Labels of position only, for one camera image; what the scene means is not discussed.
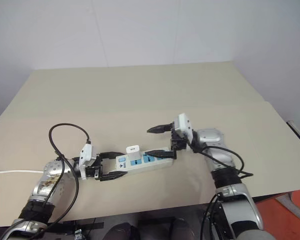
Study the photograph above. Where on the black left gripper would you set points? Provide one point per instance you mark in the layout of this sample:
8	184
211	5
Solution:
95	170

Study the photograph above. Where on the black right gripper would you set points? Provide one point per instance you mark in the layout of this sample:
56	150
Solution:
177	143

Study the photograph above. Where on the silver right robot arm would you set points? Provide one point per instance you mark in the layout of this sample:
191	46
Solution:
212	136

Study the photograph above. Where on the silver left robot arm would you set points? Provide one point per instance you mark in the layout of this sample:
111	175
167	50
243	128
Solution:
52	172

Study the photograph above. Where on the white charger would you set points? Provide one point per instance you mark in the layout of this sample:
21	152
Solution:
133	152

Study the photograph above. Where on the white power strip blue sockets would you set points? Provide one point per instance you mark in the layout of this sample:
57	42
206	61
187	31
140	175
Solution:
145	167

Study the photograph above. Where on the dark rounded shape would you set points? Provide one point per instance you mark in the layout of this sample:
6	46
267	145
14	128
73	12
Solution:
183	230
123	232

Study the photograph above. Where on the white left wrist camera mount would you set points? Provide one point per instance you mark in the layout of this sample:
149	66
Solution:
86	155

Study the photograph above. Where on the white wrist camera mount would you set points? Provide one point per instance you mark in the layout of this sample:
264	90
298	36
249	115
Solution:
86	155
183	122

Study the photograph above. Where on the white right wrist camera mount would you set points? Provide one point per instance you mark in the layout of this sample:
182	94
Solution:
183	122

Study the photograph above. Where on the grey metal frame bar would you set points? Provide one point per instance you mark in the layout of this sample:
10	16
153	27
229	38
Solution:
295	210

